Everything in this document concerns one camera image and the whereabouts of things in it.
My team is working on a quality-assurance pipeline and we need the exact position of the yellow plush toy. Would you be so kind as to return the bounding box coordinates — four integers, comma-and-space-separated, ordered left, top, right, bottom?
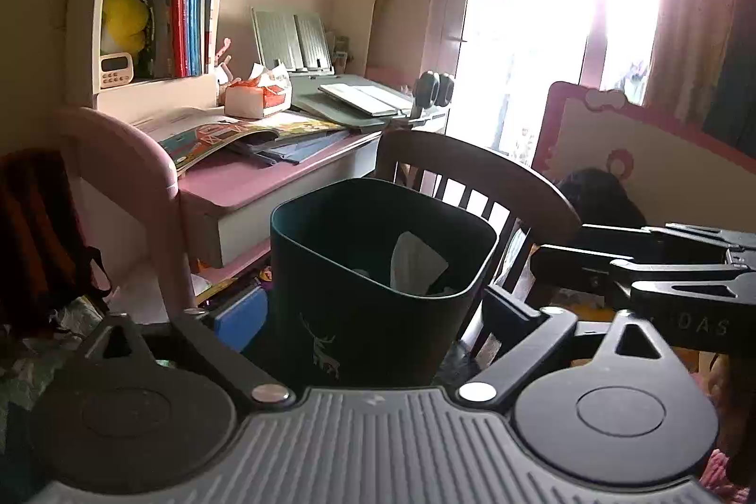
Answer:
100, 0, 150, 56

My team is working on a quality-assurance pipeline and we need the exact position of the blue paper folder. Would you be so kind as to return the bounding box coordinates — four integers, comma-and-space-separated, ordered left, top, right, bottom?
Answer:
236, 129, 355, 165

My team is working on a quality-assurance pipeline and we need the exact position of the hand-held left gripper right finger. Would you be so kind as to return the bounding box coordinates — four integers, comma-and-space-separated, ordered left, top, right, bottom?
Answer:
456, 285, 677, 411

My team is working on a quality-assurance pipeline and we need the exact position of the orange black backpack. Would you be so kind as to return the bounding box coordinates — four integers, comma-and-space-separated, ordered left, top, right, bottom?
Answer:
0, 150, 110, 328

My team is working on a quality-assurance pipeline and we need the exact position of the pink desk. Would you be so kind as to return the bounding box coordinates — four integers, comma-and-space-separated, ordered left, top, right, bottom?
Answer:
56, 105, 450, 313

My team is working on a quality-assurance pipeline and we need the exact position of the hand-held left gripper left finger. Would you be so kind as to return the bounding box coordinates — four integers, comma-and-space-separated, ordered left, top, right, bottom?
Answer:
81, 285, 295, 411

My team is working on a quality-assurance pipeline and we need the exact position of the small pink figurine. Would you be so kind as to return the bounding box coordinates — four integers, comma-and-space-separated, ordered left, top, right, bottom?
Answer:
214, 37, 234, 85

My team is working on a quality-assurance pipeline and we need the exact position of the dark green deer print bin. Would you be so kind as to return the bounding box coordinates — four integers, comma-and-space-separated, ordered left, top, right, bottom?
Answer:
270, 177, 500, 387

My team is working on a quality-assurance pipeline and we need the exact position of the row of upright books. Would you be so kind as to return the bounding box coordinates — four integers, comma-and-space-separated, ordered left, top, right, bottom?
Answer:
133, 0, 219, 80

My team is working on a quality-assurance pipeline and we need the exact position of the small green decor box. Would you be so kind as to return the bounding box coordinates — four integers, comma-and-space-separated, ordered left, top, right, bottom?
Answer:
327, 32, 352, 68

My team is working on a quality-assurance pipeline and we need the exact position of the pink framed whiteboard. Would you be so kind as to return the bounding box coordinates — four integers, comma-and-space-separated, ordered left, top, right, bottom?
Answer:
532, 80, 756, 245

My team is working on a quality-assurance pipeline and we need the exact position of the white digital timer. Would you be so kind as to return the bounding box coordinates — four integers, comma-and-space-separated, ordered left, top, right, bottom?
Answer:
98, 52, 136, 88

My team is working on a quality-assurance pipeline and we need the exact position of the white tissue pack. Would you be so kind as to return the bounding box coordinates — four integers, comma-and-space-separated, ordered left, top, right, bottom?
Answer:
224, 85, 266, 120

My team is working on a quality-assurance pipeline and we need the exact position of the person's right hand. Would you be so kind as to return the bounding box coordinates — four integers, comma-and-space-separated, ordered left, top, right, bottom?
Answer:
707, 353, 756, 486

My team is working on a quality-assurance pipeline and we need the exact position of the beige curtain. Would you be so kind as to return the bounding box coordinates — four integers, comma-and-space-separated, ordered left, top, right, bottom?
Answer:
644, 0, 756, 139

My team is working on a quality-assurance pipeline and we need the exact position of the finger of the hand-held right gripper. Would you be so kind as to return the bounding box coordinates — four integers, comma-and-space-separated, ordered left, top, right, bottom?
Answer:
580, 222, 733, 252
530, 243, 745, 299

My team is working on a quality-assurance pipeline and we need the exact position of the dark wooden chair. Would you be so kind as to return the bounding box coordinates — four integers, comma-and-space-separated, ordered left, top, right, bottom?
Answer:
375, 129, 583, 363

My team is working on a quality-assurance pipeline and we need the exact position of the grey green book stand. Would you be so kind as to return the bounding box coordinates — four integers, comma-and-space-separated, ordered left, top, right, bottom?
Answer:
251, 5, 414, 130

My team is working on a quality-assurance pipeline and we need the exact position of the dark cloth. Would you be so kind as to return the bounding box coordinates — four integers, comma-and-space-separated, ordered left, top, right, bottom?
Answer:
555, 167, 647, 245

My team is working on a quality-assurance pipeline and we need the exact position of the white paper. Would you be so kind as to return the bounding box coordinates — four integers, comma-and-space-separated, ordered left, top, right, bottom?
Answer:
390, 231, 450, 298

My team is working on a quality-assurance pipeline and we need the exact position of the open white notebook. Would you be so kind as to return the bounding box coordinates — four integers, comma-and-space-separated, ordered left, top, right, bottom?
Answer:
319, 82, 414, 118

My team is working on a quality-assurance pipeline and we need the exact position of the open colourful picture book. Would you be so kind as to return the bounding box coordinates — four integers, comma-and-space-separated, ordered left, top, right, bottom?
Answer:
133, 108, 349, 171

